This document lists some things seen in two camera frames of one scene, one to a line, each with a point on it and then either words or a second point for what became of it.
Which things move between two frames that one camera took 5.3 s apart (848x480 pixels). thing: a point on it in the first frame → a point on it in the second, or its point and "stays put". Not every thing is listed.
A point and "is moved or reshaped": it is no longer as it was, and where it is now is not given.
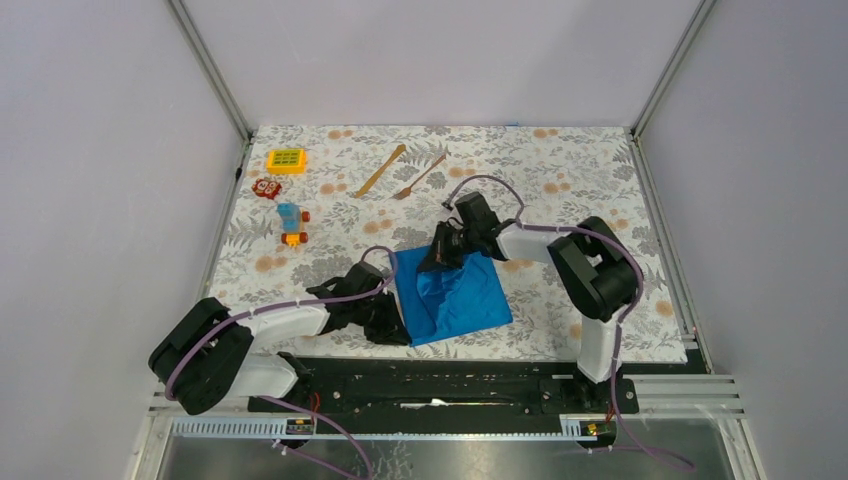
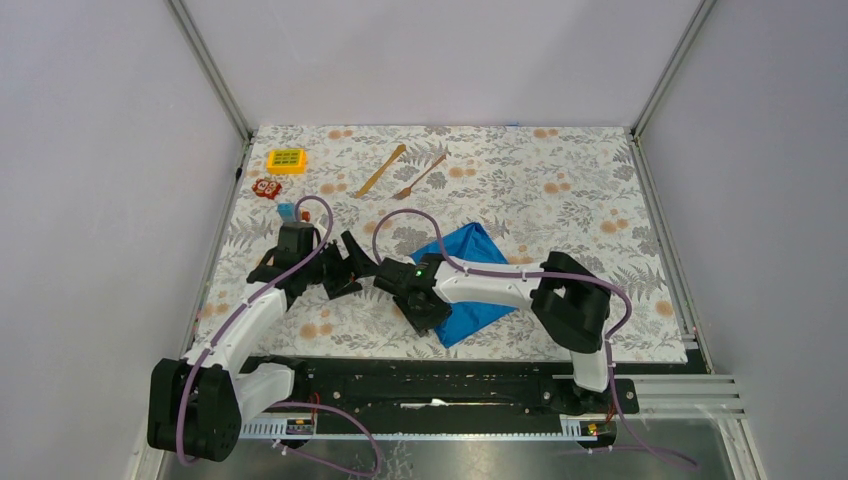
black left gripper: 392,329 → 345,280
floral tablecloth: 311,200 stays put
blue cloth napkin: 444,302 is moved or reshaped
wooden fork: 406,192 stays put
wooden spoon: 400,148 stays put
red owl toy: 266,188 stays put
